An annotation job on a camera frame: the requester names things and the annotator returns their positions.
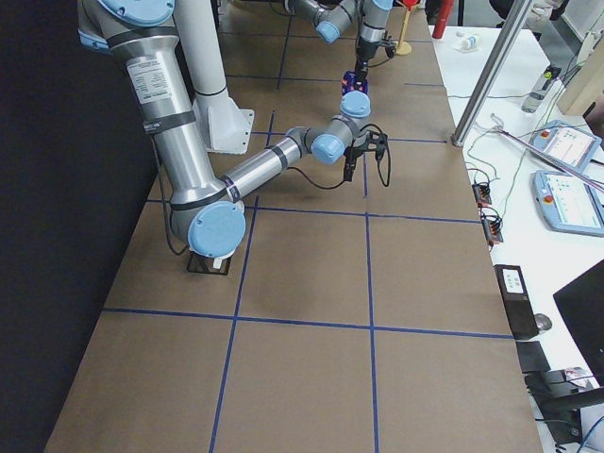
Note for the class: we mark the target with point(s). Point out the black rectangular box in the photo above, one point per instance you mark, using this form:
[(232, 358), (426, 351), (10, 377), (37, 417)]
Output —
[(516, 301)]

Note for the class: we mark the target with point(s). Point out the blue Pascual milk carton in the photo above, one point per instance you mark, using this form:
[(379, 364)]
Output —
[(353, 81)]

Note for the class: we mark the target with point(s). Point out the black wire mug rack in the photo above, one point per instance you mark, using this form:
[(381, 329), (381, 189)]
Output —
[(198, 264)]

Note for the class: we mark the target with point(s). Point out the wooden mug tree stand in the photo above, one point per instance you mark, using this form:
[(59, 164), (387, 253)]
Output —
[(402, 47)]

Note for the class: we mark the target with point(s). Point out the black monitor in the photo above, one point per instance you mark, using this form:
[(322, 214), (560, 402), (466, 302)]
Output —
[(580, 304)]

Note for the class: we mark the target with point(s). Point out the near teach pendant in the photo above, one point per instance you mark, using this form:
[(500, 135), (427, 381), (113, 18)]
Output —
[(567, 204)]

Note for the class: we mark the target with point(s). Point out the far teach pendant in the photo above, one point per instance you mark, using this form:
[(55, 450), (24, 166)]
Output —
[(570, 145)]

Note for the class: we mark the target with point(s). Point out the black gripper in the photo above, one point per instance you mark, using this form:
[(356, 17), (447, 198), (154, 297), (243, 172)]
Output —
[(351, 154), (363, 53)]

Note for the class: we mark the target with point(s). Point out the red bottle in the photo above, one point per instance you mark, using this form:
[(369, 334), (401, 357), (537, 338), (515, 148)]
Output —
[(444, 12)]

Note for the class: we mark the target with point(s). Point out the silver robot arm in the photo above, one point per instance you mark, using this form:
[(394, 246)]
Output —
[(171, 55), (371, 17)]

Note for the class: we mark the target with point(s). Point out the teach pendant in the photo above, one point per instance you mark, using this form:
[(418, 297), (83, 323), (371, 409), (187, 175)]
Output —
[(570, 145), (567, 204)]

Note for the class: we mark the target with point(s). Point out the grabber stick tool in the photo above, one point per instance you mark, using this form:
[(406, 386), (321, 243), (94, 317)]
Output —
[(549, 160)]

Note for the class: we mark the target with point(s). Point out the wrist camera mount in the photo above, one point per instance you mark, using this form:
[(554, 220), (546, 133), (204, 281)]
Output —
[(388, 44), (378, 144)]

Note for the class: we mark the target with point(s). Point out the aluminium frame post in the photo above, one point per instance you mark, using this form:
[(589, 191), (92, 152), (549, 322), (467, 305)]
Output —
[(502, 47)]

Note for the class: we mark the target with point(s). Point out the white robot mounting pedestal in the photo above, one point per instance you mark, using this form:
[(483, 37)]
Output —
[(225, 128)]

